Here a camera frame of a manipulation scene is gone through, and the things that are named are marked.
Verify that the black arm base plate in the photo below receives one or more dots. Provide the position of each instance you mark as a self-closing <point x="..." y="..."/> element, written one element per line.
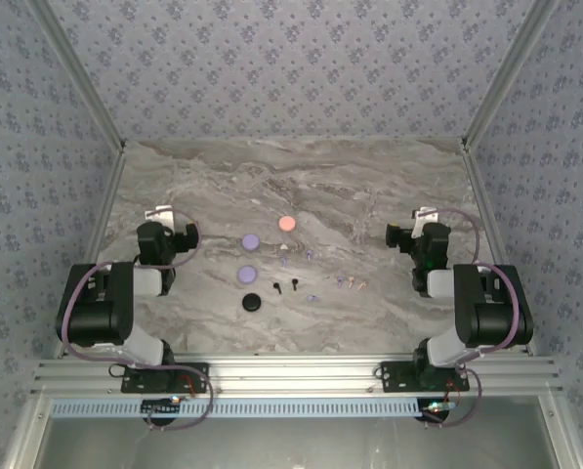
<point x="398" y="376"/>
<point x="193" y="376"/>

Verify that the aluminium corner post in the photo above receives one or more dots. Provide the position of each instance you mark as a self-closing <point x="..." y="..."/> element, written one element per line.
<point x="511" y="73"/>
<point x="80" y="73"/>

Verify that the black earbud charging case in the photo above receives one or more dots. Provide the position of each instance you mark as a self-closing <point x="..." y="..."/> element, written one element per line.
<point x="252" y="302"/>

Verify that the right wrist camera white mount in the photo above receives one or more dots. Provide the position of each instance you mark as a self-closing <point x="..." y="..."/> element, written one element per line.
<point x="425" y="217"/>

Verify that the purple earbud charging case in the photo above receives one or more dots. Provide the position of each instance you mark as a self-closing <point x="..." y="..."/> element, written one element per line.
<point x="251" y="243"/>
<point x="246" y="274"/>

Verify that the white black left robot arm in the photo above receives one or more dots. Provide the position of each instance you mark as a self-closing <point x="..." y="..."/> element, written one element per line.
<point x="100" y="312"/>

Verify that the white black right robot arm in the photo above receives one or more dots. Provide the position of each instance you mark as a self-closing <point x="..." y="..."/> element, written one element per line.
<point x="491" y="312"/>

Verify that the aluminium side rail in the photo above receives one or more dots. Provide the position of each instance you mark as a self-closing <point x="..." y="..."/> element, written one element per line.
<point x="490" y="220"/>
<point x="95" y="244"/>

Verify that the pink earbud charging case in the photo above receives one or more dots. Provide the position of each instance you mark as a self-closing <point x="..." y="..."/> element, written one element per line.
<point x="286" y="223"/>

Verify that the brushed metal panel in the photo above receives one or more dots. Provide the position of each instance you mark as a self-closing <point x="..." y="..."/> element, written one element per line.
<point x="291" y="444"/>

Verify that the aluminium front beam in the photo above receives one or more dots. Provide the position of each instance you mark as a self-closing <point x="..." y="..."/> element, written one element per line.
<point x="291" y="376"/>

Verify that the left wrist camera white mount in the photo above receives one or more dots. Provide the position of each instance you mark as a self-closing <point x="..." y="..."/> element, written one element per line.
<point x="161" y="214"/>

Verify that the small black controller board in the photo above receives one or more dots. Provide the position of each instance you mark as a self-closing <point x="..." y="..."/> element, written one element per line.
<point x="437" y="410"/>
<point x="161" y="408"/>

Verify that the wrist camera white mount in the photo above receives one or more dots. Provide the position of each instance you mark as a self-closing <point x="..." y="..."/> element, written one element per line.
<point x="161" y="214"/>
<point x="425" y="217"/>

